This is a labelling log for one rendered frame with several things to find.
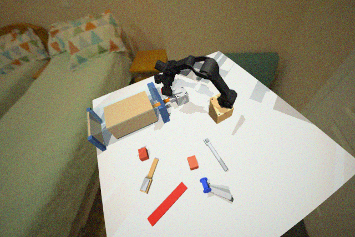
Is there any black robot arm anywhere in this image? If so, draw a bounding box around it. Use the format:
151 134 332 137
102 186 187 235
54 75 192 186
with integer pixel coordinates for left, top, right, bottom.
154 56 237 109

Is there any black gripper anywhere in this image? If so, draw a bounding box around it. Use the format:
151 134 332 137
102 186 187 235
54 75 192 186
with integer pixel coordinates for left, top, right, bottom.
162 74 174 96

